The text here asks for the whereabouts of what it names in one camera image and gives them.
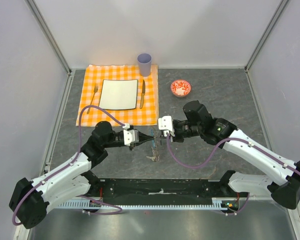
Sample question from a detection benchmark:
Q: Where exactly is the gold knife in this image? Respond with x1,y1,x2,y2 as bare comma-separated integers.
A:
139,79,146,109

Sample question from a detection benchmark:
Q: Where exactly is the purple cable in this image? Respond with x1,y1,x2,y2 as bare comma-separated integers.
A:
12,105,132,226
166,132,300,216

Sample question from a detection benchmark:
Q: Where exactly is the gold fork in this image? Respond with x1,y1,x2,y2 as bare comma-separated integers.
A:
89,84,99,106

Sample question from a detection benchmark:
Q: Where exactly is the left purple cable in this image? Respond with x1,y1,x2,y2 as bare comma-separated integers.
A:
12,105,132,226

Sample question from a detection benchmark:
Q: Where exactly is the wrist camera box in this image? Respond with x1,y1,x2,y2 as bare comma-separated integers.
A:
157,115,175,137
123,129,139,146

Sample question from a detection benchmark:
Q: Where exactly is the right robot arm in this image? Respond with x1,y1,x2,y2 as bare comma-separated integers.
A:
158,100,300,210

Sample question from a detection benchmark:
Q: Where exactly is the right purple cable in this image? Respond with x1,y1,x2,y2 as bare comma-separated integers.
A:
166,132,300,216

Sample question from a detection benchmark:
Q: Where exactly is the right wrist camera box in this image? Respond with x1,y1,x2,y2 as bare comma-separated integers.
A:
157,115,175,137

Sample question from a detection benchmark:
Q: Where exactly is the chain of metal keyrings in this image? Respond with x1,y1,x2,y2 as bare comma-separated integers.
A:
146,126,162,161

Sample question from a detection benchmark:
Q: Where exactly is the red patterned bowl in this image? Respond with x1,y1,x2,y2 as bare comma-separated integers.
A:
170,79,192,98

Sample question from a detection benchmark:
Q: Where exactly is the white square plate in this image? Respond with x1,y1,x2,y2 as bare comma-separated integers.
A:
98,79,138,111

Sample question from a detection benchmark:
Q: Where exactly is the lilac plastic cup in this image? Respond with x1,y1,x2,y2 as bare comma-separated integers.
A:
137,53,152,77

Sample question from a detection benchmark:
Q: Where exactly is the slotted cable duct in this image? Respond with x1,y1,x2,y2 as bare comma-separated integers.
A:
57,198,235,211

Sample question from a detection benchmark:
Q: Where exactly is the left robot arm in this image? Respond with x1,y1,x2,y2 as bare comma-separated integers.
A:
8,121,154,229

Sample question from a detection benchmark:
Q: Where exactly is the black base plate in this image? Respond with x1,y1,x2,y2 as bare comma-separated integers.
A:
84,178,238,200

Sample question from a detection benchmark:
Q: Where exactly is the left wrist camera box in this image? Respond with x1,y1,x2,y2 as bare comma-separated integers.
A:
123,129,139,146

